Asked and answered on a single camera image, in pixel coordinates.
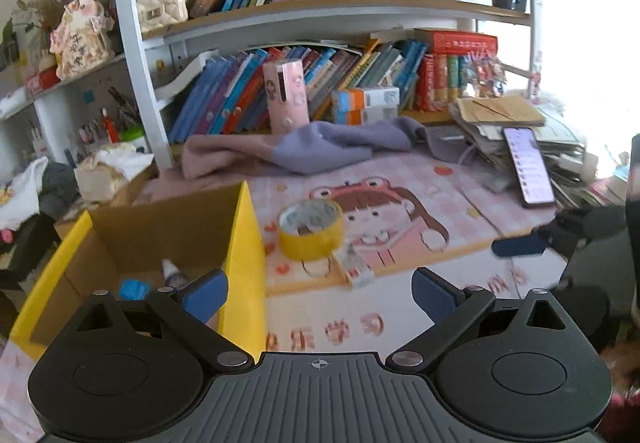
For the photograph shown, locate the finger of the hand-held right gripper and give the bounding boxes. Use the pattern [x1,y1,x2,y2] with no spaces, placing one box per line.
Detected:
[491,217,587,260]

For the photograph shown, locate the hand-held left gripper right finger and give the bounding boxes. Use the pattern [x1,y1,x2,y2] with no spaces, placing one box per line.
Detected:
[386,267,576,372]

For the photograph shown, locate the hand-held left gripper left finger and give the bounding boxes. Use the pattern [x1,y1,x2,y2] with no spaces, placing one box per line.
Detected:
[66,268,256,372]

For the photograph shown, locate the yellow cardboard box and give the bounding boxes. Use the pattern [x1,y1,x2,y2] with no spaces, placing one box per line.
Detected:
[10,180,267,364]

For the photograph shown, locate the small blue toy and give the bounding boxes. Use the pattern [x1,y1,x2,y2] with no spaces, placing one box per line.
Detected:
[117,279,151,302]

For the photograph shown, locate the yellow tape roll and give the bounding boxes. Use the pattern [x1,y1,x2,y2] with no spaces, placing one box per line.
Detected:
[277,200,346,260]

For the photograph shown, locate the person's right forearm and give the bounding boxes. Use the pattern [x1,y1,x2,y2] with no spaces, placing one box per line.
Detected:
[597,343,640,443]

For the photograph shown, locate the small white spray bottle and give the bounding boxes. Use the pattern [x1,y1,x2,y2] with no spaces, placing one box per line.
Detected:
[161,259,190,288]

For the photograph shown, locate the smartphone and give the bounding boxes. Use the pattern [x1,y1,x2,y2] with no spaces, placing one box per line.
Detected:
[502,126,557,209]

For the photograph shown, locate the pink printed desk mat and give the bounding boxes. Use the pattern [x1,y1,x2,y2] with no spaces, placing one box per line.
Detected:
[250,150,568,354]

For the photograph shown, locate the stack of papers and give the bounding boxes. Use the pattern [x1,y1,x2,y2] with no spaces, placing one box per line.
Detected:
[470,113,601,205]

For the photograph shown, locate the brown cardboard sheets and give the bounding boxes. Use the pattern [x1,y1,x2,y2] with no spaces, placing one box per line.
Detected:
[452,94,547,128]

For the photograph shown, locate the pink cloth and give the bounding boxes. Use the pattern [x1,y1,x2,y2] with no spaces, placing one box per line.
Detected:
[181,133,301,180]

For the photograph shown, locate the cream fabric bundle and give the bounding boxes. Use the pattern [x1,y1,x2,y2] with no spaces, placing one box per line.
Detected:
[75,146,156,204]

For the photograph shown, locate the purple cloth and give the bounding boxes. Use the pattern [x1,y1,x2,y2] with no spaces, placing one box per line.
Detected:
[272,117,471,174]

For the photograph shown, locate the dark grey garment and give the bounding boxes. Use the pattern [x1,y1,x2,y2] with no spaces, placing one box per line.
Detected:
[40,162,81,219]

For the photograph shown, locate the red boxed book set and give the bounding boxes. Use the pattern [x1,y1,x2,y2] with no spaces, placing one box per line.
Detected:
[414,28,506,112]

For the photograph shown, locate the orange and white box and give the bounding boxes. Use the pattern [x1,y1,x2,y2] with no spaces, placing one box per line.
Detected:
[332,106,399,126]
[331,86,401,112]

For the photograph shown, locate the pot of pens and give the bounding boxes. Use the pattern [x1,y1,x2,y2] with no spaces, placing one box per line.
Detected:
[77,88,147,150]

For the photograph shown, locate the row of blue books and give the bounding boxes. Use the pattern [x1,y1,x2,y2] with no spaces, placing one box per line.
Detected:
[167,40,431,144]

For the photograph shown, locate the white garment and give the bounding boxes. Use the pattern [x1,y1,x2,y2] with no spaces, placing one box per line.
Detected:
[0,156,48,229]

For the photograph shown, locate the pink cylinder canister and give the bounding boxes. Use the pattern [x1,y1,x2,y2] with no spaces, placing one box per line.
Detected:
[263,59,310,136]

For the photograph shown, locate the white side shelf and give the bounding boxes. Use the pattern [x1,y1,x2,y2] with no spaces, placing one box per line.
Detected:
[0,53,151,169]

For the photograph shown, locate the white bookshelf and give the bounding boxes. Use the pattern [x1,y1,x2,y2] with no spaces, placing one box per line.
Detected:
[110,0,543,171]

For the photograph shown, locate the floral doll figure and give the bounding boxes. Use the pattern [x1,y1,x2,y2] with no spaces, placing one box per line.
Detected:
[50,0,116,79]

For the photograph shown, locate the cream quilted handbag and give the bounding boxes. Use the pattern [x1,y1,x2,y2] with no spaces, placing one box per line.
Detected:
[135,0,189,34]

